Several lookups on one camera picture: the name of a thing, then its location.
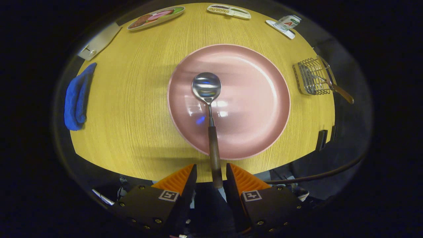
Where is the blue cloth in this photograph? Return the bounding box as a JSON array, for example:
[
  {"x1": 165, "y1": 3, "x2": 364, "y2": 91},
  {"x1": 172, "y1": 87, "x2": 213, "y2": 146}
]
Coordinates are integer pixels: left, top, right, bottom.
[{"x1": 64, "y1": 62, "x2": 97, "y2": 131}]

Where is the white square coaster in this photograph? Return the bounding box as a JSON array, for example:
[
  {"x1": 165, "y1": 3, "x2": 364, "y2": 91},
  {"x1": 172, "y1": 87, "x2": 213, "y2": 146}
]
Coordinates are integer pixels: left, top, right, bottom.
[{"x1": 265, "y1": 20, "x2": 295, "y2": 40}]

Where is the white drink bottle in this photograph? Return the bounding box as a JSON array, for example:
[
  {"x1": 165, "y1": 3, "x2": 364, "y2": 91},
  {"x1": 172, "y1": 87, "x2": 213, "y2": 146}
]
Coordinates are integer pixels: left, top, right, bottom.
[{"x1": 274, "y1": 15, "x2": 302, "y2": 32}]

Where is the long brown meat piece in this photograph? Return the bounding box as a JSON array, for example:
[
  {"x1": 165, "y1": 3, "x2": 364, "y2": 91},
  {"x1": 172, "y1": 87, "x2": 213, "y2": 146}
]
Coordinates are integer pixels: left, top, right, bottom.
[{"x1": 130, "y1": 14, "x2": 153, "y2": 28}]

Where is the white divided dish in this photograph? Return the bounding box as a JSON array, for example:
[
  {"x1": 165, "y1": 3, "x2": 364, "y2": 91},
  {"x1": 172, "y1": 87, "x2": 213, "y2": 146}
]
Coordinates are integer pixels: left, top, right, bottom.
[{"x1": 207, "y1": 4, "x2": 251, "y2": 20}]

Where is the pink round plate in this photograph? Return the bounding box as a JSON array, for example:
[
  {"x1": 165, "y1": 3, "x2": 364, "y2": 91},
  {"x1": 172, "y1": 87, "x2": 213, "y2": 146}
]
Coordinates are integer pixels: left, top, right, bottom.
[{"x1": 167, "y1": 44, "x2": 291, "y2": 160}]

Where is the pink ham slice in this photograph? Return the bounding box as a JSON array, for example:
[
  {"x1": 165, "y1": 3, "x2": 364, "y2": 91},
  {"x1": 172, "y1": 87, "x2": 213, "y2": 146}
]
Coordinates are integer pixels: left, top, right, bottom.
[{"x1": 148, "y1": 10, "x2": 174, "y2": 21}]

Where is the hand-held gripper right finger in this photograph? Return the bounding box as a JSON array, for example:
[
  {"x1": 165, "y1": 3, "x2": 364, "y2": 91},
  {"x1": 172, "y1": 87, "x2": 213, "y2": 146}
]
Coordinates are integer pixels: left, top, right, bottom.
[{"x1": 226, "y1": 163, "x2": 313, "y2": 233}]

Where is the white toaster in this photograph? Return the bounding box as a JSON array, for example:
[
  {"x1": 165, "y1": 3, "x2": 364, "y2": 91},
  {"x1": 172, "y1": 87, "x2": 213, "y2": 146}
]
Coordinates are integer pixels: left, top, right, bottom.
[{"x1": 77, "y1": 22, "x2": 122, "y2": 61}]

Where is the metal wire basket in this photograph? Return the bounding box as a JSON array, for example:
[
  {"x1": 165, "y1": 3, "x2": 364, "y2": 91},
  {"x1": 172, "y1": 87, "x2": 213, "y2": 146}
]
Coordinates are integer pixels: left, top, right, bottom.
[{"x1": 292, "y1": 55, "x2": 338, "y2": 96}]

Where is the metal spoon wooden handle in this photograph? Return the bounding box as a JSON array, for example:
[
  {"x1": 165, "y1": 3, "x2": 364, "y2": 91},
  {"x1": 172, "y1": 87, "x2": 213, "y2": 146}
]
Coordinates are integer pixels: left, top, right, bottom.
[{"x1": 192, "y1": 72, "x2": 224, "y2": 189}]

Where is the black cable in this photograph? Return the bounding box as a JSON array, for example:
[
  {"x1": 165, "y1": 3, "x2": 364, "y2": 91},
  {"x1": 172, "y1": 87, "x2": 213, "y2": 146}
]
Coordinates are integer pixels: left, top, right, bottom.
[{"x1": 264, "y1": 155, "x2": 367, "y2": 184}]

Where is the pale crumpled bag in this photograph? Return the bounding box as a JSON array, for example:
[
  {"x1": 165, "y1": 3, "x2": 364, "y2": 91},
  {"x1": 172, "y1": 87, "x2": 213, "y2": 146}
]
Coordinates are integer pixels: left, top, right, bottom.
[{"x1": 291, "y1": 186, "x2": 310, "y2": 202}]

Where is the metal fork wooden handle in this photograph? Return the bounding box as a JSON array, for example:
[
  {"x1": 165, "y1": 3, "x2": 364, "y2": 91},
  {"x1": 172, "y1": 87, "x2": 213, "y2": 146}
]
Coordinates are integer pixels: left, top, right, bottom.
[{"x1": 301, "y1": 64, "x2": 355, "y2": 105}]

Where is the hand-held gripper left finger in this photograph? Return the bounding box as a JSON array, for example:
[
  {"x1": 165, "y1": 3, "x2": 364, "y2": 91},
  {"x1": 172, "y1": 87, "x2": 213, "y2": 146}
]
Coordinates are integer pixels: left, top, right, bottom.
[{"x1": 109, "y1": 164, "x2": 198, "y2": 232}]

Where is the oval white food plate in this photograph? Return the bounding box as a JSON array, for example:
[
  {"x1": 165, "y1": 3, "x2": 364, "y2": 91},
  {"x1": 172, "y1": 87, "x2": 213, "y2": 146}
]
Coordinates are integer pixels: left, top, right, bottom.
[{"x1": 127, "y1": 6, "x2": 185, "y2": 31}]

